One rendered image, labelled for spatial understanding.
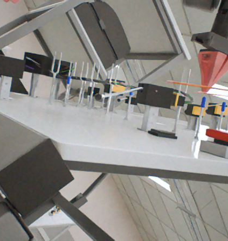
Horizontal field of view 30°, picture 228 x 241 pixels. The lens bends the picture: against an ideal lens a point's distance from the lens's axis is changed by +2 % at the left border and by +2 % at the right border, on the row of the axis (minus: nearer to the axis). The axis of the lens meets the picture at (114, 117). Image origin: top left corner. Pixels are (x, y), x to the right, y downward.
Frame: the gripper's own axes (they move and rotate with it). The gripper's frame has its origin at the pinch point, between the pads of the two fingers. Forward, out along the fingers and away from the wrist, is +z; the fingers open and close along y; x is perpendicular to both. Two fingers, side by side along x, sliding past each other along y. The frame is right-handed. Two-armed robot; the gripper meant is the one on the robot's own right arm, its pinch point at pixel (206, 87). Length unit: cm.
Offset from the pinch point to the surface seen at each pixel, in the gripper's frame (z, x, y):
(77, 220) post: 47, -64, -10
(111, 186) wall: 159, -896, -406
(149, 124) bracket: 10.3, -1.9, 7.9
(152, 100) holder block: 5.9, -0.8, 9.5
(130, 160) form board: 15.8, 27.6, 23.7
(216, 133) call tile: 8.9, 19.9, 8.6
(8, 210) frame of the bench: 24, 28, 35
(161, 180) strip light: 76, -588, -350
